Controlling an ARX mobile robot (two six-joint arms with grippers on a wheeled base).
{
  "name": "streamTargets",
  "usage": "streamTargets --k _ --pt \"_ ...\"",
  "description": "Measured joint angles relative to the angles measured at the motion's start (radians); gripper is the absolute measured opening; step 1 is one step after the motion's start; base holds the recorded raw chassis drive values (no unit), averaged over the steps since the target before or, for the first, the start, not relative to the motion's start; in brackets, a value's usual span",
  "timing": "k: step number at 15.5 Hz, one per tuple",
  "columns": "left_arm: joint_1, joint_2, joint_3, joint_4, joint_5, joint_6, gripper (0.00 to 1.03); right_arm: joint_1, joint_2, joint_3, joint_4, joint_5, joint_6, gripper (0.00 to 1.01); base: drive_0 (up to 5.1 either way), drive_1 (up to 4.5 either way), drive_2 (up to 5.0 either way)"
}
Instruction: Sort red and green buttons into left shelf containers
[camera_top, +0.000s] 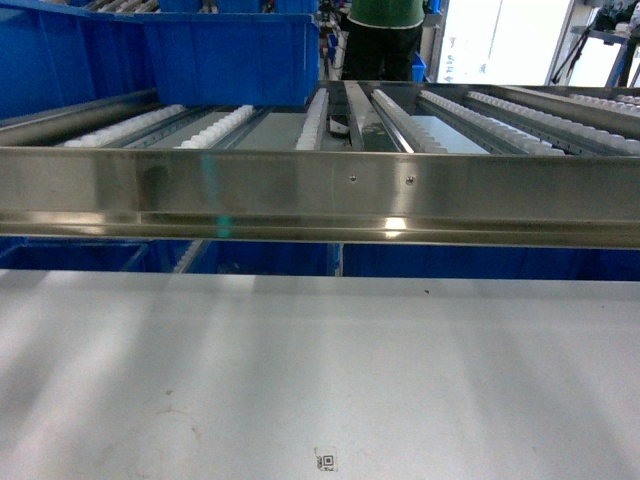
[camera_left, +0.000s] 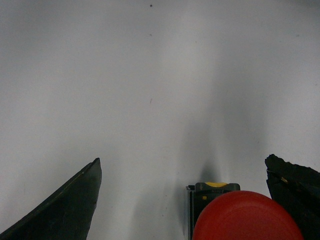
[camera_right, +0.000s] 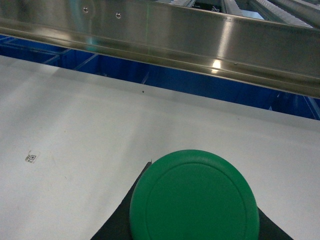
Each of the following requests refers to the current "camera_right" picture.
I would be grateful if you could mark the QR code sticker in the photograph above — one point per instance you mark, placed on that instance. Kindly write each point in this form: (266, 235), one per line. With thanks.
(32, 156)

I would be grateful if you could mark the blue bin under table left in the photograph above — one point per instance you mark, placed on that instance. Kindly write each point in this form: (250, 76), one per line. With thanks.
(33, 51)

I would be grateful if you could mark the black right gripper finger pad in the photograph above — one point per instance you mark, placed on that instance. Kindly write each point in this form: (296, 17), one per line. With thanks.
(117, 227)

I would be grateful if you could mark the green push button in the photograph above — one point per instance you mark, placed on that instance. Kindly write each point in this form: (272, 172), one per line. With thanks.
(193, 195)

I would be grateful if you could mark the stainless steel shelf front beam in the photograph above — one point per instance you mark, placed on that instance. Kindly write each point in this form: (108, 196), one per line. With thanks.
(258, 52)

